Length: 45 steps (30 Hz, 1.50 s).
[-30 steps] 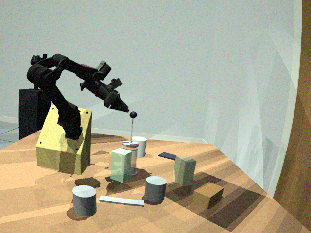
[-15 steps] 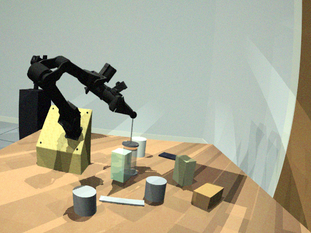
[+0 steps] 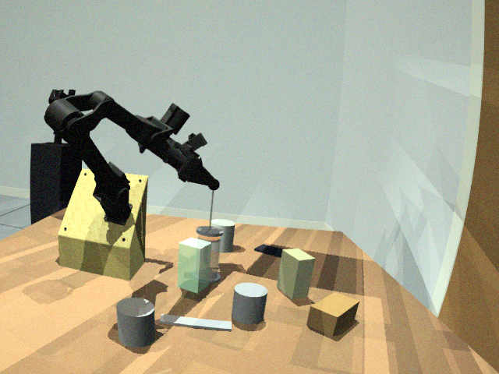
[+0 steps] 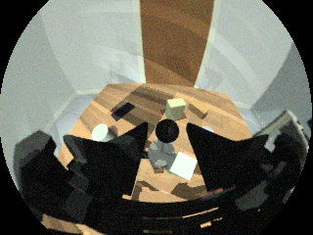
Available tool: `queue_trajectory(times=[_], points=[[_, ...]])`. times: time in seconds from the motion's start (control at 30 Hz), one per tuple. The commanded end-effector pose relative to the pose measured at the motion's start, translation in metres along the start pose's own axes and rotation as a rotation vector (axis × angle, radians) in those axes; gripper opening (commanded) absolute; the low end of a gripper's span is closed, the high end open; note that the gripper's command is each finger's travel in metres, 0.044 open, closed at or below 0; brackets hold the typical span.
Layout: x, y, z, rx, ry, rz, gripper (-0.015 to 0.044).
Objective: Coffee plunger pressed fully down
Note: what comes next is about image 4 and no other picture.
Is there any glass coffee press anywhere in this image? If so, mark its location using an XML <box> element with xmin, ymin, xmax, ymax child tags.
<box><xmin>141</xmin><ymin>118</ymin><xmax>179</xmax><ymax>168</ymax></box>

